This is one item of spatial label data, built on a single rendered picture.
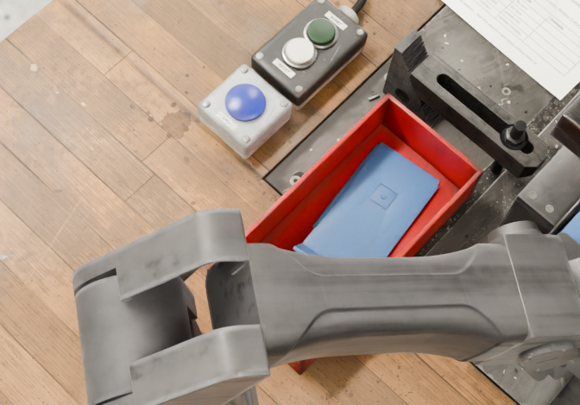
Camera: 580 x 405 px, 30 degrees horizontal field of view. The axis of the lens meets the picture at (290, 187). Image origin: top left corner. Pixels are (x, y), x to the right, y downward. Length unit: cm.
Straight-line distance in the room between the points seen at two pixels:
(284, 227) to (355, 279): 45
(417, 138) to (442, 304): 46
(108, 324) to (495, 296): 22
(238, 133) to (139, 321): 48
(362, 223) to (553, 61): 28
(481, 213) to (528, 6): 25
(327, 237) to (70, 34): 34
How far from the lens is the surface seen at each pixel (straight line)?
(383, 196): 106
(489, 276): 65
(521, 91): 115
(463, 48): 116
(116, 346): 59
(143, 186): 107
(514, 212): 103
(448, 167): 107
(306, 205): 105
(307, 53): 109
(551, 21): 120
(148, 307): 60
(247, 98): 106
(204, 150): 108
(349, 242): 104
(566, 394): 103
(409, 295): 61
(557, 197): 101
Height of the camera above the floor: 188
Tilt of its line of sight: 67 degrees down
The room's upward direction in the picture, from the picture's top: 8 degrees clockwise
